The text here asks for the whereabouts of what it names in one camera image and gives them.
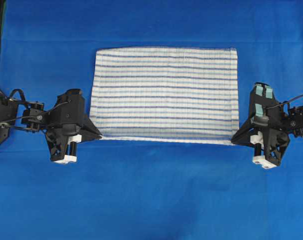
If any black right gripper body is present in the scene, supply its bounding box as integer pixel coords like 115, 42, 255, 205
248, 82, 290, 170

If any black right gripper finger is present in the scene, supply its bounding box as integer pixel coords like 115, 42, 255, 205
231, 119, 252, 145

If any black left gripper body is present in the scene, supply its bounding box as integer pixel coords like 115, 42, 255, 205
45, 88, 88, 165

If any blue striped white towel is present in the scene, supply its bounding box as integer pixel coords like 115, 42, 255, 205
90, 46, 239, 145

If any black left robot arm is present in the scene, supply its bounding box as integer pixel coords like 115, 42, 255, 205
0, 88, 102, 165

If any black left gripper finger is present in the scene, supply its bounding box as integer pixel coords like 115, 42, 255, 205
78, 115, 101, 133
78, 129, 102, 143

